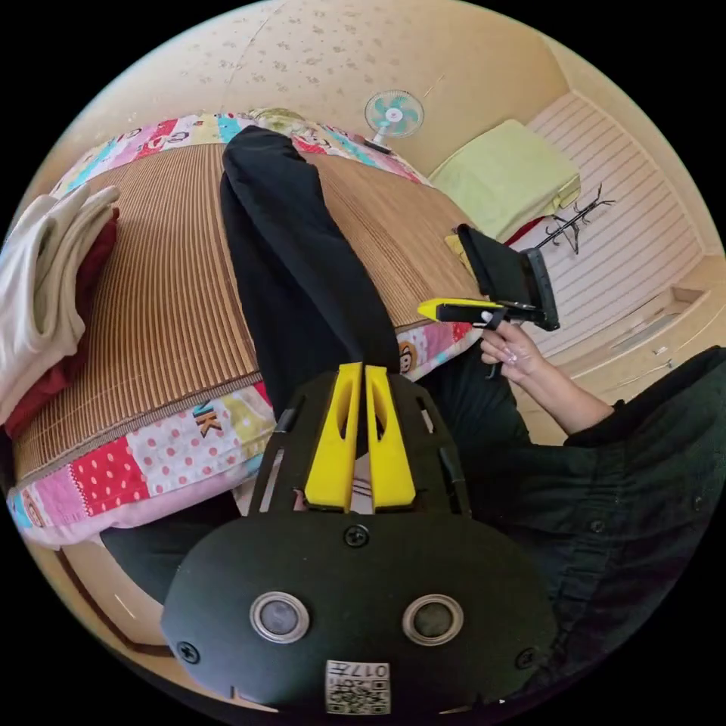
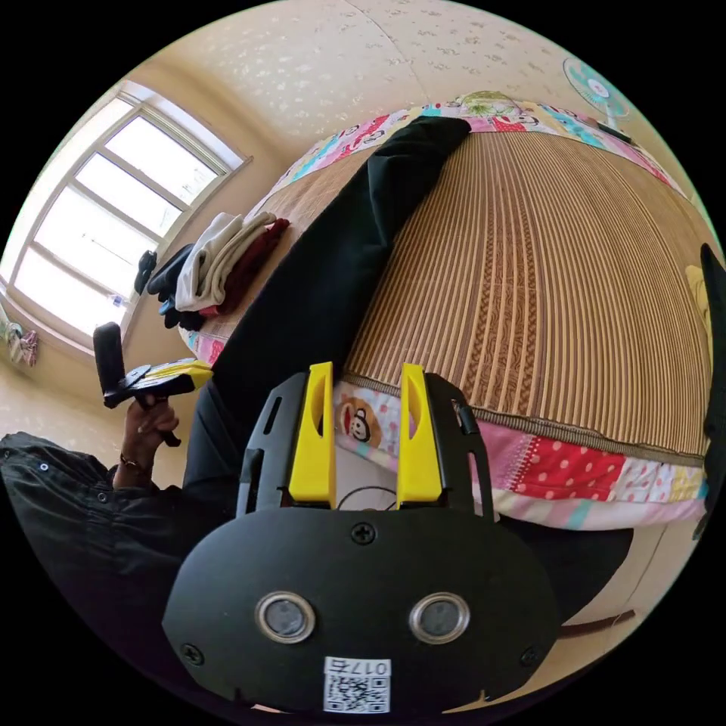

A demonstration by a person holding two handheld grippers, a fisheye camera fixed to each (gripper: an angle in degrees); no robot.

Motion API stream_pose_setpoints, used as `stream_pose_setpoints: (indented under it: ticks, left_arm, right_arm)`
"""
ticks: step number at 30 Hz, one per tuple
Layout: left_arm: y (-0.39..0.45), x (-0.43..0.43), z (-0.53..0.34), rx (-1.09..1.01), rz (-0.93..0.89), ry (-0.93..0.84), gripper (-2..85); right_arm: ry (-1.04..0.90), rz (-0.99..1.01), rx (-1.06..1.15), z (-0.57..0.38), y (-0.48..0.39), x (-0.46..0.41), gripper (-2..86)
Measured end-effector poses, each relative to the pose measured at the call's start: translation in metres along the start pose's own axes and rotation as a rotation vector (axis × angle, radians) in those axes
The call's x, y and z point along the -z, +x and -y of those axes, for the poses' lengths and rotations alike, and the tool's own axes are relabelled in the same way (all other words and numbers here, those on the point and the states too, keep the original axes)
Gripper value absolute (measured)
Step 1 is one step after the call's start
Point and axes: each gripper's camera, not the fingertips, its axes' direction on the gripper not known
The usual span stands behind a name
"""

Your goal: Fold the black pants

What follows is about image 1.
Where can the pile of clothes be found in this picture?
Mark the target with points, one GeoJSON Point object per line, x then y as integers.
{"type": "Point", "coordinates": [40, 295]}

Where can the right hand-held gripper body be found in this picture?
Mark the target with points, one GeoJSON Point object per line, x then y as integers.
{"type": "Point", "coordinates": [499, 272]}

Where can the black pants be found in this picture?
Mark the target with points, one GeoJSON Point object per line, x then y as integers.
{"type": "Point", "coordinates": [295, 272]}

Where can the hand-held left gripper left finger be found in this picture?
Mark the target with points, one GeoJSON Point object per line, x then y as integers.
{"type": "Point", "coordinates": [332, 454]}

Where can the cupboard under yellow-green cloth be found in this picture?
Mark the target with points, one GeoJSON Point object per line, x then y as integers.
{"type": "Point", "coordinates": [505, 170]}

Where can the person's body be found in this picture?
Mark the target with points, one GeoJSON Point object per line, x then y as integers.
{"type": "Point", "coordinates": [624, 499]}

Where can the bed with woven mat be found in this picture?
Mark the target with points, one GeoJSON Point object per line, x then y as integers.
{"type": "Point", "coordinates": [164, 295]}

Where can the teal standing fan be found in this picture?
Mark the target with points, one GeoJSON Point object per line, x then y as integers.
{"type": "Point", "coordinates": [394, 113]}

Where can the person's right hand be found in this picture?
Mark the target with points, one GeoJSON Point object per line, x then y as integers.
{"type": "Point", "coordinates": [516, 351]}

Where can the person's right forearm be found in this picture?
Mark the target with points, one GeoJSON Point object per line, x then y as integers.
{"type": "Point", "coordinates": [567, 400]}

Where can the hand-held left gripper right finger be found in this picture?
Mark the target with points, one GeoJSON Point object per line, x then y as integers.
{"type": "Point", "coordinates": [391, 459]}

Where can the black coat rack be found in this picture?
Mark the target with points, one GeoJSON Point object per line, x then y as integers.
{"type": "Point", "coordinates": [573, 224]}

